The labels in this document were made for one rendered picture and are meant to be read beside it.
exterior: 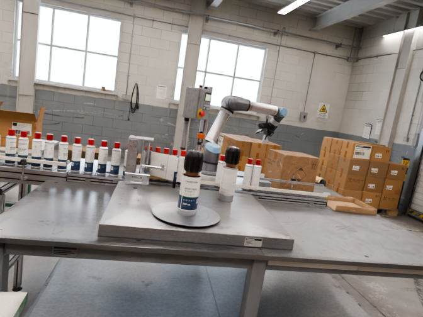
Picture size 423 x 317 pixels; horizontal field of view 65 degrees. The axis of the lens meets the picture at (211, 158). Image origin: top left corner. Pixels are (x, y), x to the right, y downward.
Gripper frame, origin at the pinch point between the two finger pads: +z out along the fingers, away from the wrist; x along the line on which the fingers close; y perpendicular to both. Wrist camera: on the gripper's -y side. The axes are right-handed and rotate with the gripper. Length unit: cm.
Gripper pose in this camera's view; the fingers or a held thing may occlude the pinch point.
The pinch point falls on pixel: (257, 139)
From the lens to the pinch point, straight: 300.5
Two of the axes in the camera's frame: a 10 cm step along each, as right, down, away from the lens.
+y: 7.9, 1.9, 5.8
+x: -3.0, -7.1, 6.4
